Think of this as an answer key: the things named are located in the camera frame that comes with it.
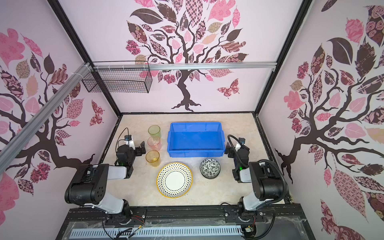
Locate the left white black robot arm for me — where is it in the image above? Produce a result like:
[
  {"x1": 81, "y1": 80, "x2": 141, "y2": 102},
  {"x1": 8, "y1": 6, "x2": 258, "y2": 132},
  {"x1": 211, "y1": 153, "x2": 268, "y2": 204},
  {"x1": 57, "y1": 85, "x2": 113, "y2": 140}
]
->
[{"x1": 65, "y1": 142, "x2": 146, "y2": 224}]

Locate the aluminium left crossbar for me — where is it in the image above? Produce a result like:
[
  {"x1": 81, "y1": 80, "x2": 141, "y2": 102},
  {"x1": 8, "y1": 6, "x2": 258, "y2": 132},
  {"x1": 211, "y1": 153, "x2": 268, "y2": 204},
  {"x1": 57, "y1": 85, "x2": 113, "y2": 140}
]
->
[{"x1": 1, "y1": 63, "x2": 92, "y2": 173}]

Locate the dark floral patterned bowl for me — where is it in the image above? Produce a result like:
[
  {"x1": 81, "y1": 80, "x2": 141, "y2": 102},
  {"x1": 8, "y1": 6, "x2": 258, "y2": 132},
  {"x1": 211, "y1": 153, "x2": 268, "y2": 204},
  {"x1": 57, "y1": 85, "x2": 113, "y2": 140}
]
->
[{"x1": 200, "y1": 159, "x2": 221, "y2": 179}]

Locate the yellow translucent plastic cup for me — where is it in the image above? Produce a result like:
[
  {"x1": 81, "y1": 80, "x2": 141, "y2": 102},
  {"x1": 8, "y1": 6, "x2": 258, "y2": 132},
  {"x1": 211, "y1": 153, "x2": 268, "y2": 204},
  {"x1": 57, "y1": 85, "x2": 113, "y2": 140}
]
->
[{"x1": 146, "y1": 150, "x2": 161, "y2": 167}]

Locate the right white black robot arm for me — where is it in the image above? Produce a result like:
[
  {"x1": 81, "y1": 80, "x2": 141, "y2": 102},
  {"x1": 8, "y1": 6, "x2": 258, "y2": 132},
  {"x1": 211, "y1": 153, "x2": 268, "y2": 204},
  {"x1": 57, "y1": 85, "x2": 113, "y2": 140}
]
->
[{"x1": 225, "y1": 143, "x2": 288, "y2": 211}]

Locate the pink translucent plastic cup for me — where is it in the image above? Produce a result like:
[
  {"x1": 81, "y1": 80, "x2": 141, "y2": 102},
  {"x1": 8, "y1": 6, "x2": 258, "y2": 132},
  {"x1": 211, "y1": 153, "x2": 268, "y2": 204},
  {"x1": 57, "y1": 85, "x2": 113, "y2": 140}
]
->
[{"x1": 147, "y1": 136, "x2": 162, "y2": 151}]

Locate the polka dot yellow-rimmed plate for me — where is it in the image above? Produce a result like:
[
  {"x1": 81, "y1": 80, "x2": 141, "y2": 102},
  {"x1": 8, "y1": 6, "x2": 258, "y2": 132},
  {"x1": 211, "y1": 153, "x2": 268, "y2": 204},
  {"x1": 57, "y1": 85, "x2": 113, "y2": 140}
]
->
[{"x1": 156, "y1": 162, "x2": 193, "y2": 199}]

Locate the black wire mesh basket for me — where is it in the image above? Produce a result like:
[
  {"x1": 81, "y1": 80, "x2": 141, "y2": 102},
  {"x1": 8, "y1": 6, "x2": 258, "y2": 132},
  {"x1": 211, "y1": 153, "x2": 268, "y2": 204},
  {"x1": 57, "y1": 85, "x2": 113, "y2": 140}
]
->
[{"x1": 82, "y1": 60, "x2": 153, "y2": 94}]

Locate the green translucent plastic cup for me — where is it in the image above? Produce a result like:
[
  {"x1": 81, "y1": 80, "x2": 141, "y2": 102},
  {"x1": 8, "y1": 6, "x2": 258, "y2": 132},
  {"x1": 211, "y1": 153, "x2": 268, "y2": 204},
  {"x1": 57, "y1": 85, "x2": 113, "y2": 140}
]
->
[{"x1": 148, "y1": 125, "x2": 162, "y2": 138}]

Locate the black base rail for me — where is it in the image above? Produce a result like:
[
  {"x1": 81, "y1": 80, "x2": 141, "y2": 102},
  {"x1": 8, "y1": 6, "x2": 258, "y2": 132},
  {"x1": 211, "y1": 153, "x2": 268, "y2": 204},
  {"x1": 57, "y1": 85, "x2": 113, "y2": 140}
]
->
[{"x1": 57, "y1": 204, "x2": 315, "y2": 240}]

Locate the blue plastic bin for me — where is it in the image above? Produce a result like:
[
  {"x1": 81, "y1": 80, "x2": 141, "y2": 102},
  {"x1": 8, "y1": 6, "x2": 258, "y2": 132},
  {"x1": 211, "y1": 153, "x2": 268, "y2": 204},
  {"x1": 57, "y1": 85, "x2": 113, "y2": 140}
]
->
[{"x1": 167, "y1": 122, "x2": 225, "y2": 158}]

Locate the aluminium crossbar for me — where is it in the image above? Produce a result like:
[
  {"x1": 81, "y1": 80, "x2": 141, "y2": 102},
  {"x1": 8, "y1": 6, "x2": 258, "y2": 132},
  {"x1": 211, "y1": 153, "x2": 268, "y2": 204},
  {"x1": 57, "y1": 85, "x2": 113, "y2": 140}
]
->
[
  {"x1": 93, "y1": 62, "x2": 277, "y2": 71},
  {"x1": 1, "y1": 63, "x2": 92, "y2": 173}
]

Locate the aluminium back crossbar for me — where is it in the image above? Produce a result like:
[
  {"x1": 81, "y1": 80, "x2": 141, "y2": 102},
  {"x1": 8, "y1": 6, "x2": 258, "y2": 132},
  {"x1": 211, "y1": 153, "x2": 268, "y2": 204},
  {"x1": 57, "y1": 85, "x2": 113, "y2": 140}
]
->
[{"x1": 93, "y1": 62, "x2": 277, "y2": 71}]

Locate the white slotted cable duct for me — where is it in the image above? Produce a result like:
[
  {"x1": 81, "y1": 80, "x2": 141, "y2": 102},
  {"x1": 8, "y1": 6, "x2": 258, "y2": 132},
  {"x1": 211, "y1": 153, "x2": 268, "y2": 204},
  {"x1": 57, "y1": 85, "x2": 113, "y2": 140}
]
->
[{"x1": 68, "y1": 226, "x2": 243, "y2": 240}]

